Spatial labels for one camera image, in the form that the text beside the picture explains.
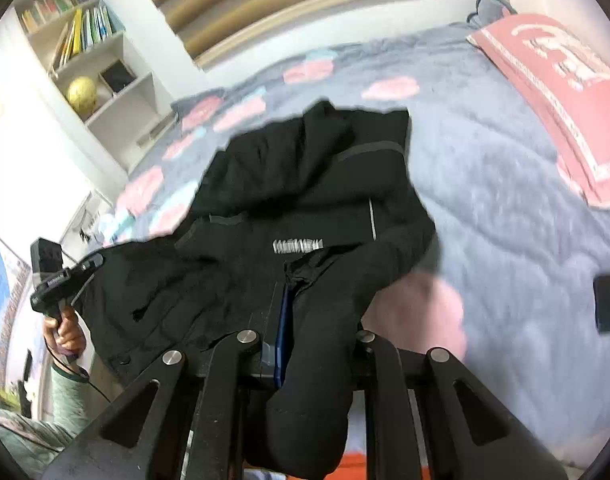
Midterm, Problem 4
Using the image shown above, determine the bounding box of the row of mixed books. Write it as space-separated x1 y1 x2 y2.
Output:
18 0 106 33

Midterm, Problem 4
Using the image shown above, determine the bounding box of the yellow globe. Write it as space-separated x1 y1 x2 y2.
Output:
66 76 97 111

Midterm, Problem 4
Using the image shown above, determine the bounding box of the black hooded jacket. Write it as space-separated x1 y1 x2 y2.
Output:
78 100 438 476

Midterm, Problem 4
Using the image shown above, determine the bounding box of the grey floral blanket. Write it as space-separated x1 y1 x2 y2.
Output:
78 20 610 466

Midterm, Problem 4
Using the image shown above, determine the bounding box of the orange cloth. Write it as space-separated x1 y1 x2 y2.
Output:
335 452 371 480

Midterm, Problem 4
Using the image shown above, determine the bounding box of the person's left hand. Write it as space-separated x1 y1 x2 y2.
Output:
42 306 88 359

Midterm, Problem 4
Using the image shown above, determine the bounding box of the white bookshelf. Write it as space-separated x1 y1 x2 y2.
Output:
12 0 178 171

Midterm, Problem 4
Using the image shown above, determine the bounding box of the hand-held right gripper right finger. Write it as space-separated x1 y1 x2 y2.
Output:
352 330 570 480

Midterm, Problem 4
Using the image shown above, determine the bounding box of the pink pillow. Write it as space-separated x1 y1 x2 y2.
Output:
466 12 610 209

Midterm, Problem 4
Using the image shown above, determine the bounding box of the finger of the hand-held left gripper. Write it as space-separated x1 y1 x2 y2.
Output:
78 253 106 276

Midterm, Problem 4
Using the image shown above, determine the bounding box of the grey slim object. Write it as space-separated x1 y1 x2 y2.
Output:
138 117 178 146

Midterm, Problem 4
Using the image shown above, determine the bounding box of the black cable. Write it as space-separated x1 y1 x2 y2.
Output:
42 330 113 403

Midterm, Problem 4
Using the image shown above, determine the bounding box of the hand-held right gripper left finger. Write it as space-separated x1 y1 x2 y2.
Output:
40 280 293 480

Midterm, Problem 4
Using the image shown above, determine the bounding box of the grey pillow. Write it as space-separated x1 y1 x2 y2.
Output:
467 0 518 26

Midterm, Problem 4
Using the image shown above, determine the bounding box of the person's left forearm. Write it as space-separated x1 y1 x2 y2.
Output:
0 357 105 468

